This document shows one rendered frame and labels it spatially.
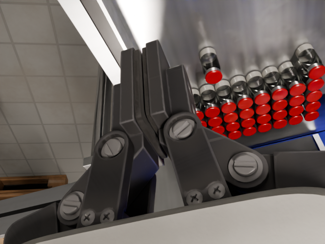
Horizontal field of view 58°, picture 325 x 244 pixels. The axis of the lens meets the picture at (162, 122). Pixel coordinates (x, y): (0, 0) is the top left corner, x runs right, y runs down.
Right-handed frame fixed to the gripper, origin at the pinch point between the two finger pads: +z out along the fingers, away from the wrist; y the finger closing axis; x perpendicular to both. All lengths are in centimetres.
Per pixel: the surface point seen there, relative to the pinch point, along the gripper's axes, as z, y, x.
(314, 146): 19.3, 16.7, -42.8
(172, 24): 22.0, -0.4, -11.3
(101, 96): 56, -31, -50
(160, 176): 16.1, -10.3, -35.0
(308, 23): 22.0, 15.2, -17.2
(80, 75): 110, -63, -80
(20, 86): 110, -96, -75
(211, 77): 17.5, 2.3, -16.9
